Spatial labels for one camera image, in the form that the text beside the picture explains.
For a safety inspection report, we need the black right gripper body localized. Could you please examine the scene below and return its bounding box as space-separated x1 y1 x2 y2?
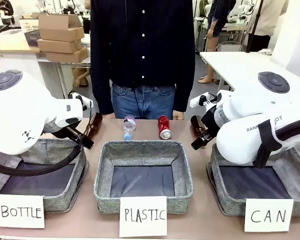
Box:
201 107 218 137

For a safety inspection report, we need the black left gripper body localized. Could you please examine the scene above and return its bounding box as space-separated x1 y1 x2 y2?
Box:
43 119 77 140

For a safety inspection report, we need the brown glass bottle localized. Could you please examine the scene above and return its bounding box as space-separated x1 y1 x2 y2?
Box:
86 112 103 141
190 114 206 138

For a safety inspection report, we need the red drink can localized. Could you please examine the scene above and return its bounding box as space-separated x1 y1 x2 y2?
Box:
157 115 172 140

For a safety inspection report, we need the clear plastic bottle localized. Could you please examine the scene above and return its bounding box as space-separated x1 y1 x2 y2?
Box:
121 114 137 141

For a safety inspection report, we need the person's right forearm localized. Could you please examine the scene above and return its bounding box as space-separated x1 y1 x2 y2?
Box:
90 62 115 116

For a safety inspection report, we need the person's left forearm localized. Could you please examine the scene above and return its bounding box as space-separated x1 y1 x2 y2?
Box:
173 62 196 114

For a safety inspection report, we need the grey basket labelled plastic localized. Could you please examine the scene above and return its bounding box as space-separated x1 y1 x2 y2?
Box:
93 139 194 215

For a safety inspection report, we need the grey basket labelled bottle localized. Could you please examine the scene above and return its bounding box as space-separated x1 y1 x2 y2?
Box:
0 138 90 213

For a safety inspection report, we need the grey basket labelled can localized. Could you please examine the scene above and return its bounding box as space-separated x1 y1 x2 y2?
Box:
206 143 300 217

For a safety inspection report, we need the black mesh basket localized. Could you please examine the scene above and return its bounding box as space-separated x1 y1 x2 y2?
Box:
24 29 41 47

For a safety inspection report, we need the paper label reading can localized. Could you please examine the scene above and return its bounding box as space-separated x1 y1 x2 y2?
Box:
244 198 294 233

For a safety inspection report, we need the white table under boxes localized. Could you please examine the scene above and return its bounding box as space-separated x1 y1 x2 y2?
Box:
37 33 92 100

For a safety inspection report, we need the flat closed cardboard box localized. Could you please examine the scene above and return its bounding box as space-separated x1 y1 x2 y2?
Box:
37 38 83 54
45 47 89 64

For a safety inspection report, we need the paper label reading bottle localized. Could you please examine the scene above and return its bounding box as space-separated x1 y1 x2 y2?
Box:
0 193 45 229

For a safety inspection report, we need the paper label reading plastic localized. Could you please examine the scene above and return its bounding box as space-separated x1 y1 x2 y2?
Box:
119 196 168 238

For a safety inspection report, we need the wooden top table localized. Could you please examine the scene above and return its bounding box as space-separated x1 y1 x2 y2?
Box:
0 31 47 54

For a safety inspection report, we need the person in dark shirt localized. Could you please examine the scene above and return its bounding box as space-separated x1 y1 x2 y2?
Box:
89 0 196 120

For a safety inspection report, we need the open cardboard box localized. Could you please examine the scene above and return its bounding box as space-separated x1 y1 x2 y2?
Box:
38 13 85 42

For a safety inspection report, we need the background person in blue shorts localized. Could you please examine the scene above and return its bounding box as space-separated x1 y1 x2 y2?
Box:
198 0 237 85

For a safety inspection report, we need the white plastic crate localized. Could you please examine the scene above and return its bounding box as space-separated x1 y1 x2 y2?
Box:
19 18 40 32

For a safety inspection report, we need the background person in beige shirt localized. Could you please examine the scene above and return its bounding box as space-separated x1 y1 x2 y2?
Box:
247 0 290 52

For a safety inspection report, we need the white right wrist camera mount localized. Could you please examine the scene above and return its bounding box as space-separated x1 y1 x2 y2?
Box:
189 92 219 109

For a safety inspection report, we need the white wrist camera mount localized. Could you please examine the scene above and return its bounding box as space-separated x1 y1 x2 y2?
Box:
68 92 94 112
189 92 219 109

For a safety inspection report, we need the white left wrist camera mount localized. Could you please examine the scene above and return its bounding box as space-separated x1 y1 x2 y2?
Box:
68 92 94 112

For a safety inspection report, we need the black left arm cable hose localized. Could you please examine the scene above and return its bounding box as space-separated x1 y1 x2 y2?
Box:
0 143 85 177

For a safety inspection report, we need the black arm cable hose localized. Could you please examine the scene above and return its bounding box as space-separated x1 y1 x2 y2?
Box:
0 143 85 177
273 117 300 151

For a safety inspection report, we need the black strap on right arm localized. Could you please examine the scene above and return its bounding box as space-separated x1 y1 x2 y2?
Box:
252 119 278 169

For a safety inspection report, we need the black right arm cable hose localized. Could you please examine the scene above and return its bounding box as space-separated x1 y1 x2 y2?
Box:
273 117 300 151

